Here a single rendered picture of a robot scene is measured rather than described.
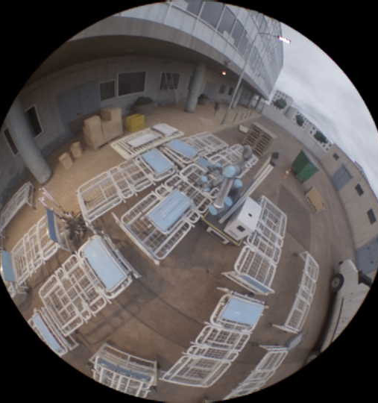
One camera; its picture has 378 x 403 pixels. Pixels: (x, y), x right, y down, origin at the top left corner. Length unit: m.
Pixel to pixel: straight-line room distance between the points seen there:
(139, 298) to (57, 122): 6.51
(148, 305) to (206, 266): 1.25
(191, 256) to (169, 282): 0.62
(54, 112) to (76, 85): 1.32
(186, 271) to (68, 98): 6.89
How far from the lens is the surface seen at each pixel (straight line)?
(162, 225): 1.81
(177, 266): 2.26
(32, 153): 4.47
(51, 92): 6.38
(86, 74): 6.56
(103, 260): 1.86
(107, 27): 3.40
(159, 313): 2.37
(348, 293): 6.84
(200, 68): 7.68
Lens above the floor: 2.24
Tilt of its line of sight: 56 degrees down
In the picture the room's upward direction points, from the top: 20 degrees clockwise
